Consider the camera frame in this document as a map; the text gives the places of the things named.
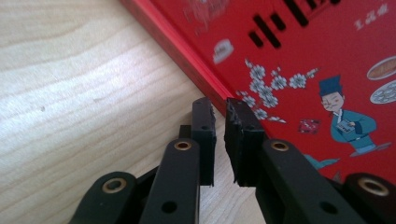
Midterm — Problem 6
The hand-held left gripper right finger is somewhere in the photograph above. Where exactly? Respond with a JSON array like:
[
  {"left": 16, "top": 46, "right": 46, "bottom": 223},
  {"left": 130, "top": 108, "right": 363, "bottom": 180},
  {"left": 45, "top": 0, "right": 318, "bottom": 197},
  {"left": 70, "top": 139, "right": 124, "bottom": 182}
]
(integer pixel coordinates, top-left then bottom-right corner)
[{"left": 223, "top": 98, "right": 269, "bottom": 188}]

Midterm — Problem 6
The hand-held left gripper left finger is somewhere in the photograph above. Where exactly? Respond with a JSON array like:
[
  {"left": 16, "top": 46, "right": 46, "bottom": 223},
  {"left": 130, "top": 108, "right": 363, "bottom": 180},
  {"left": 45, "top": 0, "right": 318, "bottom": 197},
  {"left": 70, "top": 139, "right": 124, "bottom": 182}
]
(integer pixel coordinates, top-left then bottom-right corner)
[{"left": 178, "top": 97, "right": 218, "bottom": 187}]

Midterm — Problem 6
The red hardcover picture book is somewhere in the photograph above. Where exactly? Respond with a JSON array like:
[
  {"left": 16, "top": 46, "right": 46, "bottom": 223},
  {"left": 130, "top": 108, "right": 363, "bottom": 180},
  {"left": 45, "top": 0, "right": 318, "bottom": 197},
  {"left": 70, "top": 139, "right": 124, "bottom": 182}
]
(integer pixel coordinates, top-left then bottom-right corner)
[{"left": 120, "top": 0, "right": 396, "bottom": 188}]

